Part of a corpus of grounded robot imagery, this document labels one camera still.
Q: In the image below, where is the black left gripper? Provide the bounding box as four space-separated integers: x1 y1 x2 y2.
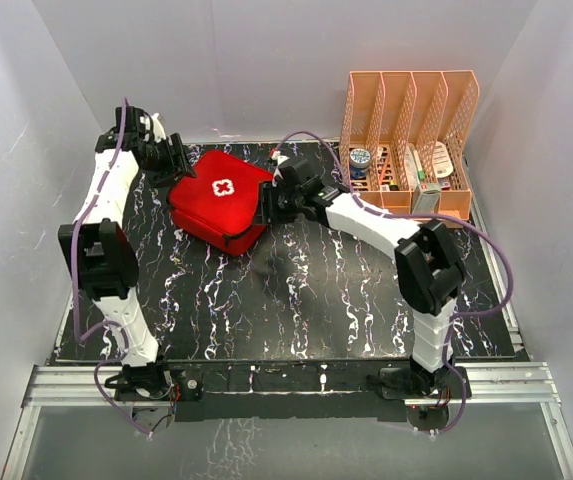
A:
143 135 197 189

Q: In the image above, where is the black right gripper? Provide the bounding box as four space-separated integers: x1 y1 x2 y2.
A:
253 181 303 226

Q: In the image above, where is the red black medicine case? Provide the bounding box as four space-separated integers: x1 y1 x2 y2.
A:
167 150 273 256

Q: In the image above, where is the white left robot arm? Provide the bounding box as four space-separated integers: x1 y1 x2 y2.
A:
58 103 196 399

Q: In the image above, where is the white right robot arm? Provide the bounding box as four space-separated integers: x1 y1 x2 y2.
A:
253 150 465 397

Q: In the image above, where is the round blue patterned tin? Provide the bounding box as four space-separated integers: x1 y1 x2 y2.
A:
349 148 373 180

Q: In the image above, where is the peach plastic desk organizer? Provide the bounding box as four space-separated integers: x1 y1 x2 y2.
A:
339 70 480 220

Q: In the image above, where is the grey stapler box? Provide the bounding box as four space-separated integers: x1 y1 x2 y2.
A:
411 182 442 214

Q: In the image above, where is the pink white card pack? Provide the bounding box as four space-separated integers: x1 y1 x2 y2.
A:
432 141 454 179

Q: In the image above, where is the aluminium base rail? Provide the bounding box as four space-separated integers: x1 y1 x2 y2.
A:
22 360 560 407

